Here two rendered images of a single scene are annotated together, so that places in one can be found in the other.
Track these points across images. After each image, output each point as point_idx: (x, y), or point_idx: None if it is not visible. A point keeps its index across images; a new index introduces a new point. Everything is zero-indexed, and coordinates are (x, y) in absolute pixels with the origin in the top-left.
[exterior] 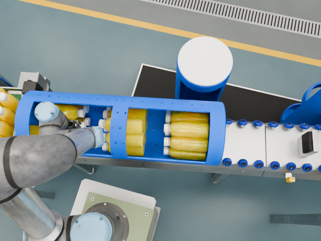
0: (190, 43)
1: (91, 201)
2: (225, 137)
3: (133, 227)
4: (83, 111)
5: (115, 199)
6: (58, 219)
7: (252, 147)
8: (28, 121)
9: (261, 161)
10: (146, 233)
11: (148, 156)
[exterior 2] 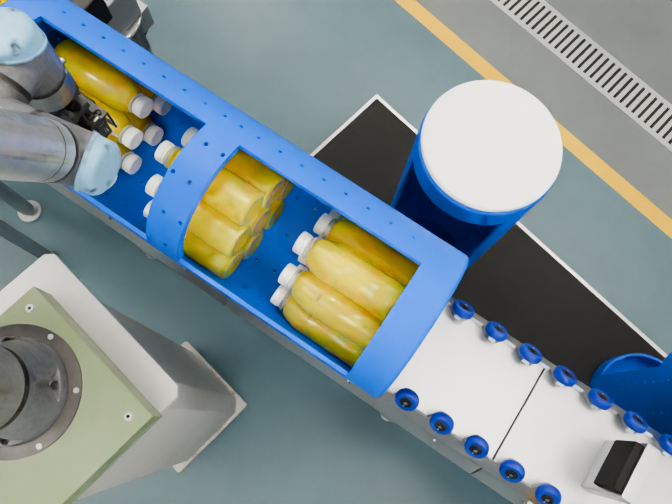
0: (480, 88)
1: (26, 312)
2: (438, 343)
3: (79, 427)
4: (148, 104)
5: (80, 339)
6: None
7: (486, 401)
8: None
9: (483, 444)
10: (102, 459)
11: (236, 286)
